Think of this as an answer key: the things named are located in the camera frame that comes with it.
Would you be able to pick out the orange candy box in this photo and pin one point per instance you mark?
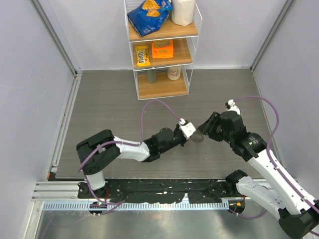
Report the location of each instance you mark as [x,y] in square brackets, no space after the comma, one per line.
[162,49]

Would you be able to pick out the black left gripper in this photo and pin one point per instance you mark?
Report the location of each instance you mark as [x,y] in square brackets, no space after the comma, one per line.
[182,143]

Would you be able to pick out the white printed cup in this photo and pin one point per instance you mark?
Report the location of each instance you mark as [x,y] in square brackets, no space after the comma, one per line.
[173,72]

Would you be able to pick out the yellow candy bag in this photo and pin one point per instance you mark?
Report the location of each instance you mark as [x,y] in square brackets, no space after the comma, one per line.
[142,53]

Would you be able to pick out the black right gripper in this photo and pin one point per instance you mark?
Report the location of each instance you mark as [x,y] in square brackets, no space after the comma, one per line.
[208,127]

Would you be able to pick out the white wire shelf unit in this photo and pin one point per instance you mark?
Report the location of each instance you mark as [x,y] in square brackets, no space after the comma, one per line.
[163,61]

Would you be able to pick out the metal key organizer with rings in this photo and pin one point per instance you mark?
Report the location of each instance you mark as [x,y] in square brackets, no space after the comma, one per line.
[197,137]

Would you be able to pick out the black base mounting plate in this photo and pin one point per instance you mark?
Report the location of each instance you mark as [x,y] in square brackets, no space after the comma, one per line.
[166,191]

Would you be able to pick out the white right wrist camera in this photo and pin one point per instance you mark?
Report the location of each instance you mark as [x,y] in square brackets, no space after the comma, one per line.
[231,106]

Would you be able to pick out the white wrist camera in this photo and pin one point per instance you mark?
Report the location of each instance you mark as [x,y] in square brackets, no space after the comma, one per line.
[186,127]
[231,106]

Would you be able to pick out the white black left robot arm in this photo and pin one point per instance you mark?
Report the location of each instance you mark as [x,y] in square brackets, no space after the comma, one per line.
[98,151]

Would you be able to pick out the blue chips bag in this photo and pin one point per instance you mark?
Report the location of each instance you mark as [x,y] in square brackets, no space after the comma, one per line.
[149,16]

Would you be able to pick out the white slotted cable duct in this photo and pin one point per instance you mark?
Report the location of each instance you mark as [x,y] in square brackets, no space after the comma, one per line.
[95,206]

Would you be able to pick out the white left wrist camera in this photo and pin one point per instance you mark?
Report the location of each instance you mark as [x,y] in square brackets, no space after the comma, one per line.
[186,127]

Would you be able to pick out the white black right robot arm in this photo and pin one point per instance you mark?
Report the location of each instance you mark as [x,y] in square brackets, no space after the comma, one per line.
[296,210]

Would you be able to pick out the white paper towel roll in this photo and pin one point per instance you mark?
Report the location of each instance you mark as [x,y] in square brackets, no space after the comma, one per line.
[182,12]

